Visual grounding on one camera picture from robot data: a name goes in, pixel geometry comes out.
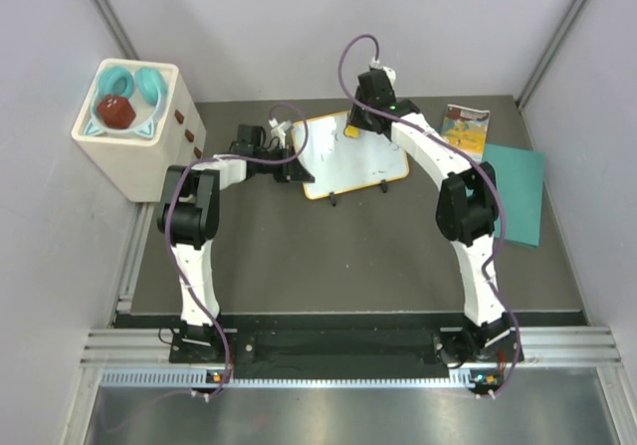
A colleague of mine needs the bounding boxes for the aluminium frame rail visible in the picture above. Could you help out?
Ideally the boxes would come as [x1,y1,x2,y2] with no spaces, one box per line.
[81,327,620,367]

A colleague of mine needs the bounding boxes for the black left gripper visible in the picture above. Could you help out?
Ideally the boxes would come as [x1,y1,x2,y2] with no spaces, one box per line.
[254,144,314,184]

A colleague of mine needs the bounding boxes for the dark red cube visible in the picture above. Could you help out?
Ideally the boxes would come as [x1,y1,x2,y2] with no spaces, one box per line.
[97,95,136,130]

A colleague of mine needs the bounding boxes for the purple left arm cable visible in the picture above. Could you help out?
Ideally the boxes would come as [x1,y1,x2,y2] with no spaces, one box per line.
[99,104,309,434]

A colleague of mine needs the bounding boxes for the teal cat-ear headphones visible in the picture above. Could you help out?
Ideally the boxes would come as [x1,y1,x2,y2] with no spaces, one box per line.
[83,66,168,140]

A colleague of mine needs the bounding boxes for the illustrated booklet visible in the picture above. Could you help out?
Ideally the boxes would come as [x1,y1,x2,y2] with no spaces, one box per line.
[440,105,491,163]

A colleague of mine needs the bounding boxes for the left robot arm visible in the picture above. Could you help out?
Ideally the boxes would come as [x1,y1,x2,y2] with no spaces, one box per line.
[156,120,315,363]

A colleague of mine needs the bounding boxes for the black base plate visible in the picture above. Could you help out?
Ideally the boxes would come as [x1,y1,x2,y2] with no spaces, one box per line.
[169,329,489,375]

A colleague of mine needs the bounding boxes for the grey slotted cable duct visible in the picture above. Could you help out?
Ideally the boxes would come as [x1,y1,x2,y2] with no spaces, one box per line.
[100,367,504,389]

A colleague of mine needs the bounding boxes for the yellow-framed whiteboard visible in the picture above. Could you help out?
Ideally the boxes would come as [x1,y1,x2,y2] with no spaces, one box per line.
[291,111,410,200]

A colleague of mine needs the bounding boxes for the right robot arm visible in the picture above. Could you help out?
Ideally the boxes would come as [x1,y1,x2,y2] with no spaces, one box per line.
[348,61,511,367]

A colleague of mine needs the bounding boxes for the yellow whiteboard eraser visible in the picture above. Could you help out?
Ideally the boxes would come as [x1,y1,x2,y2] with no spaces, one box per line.
[343,125,359,138]

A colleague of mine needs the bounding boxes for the teal paper folder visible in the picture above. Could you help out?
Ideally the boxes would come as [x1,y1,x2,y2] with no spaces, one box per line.
[483,143,545,247]

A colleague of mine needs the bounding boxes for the white storage box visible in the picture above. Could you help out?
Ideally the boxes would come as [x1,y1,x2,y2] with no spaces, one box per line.
[71,58,206,203]

